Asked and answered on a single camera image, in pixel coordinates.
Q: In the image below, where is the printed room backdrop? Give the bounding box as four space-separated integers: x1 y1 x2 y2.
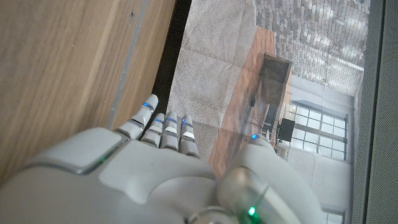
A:
166 0 371 224

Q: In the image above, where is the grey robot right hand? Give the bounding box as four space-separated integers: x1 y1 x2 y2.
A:
0 93 327 224

